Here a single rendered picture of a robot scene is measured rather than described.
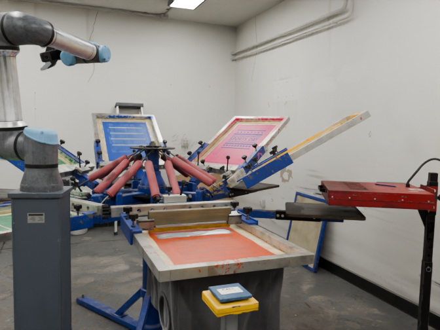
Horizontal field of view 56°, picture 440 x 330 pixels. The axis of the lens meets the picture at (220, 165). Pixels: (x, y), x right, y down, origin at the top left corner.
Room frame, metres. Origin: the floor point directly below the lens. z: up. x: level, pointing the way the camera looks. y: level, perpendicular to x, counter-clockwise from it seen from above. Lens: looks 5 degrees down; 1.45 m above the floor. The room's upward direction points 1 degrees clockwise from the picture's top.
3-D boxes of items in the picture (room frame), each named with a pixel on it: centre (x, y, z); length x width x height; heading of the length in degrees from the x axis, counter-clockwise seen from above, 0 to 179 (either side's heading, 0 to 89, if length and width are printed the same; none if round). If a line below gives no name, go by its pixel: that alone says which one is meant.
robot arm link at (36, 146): (1.54, 0.68, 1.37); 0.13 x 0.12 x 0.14; 70
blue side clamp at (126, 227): (1.87, 0.41, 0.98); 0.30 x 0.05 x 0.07; 22
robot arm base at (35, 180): (1.54, 0.67, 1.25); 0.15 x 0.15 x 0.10
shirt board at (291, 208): (2.63, -0.22, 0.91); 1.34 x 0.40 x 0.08; 82
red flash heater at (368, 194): (2.52, -0.96, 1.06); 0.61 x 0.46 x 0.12; 82
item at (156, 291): (1.63, 0.21, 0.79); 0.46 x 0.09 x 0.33; 22
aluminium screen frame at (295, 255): (1.75, 0.06, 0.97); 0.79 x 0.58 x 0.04; 22
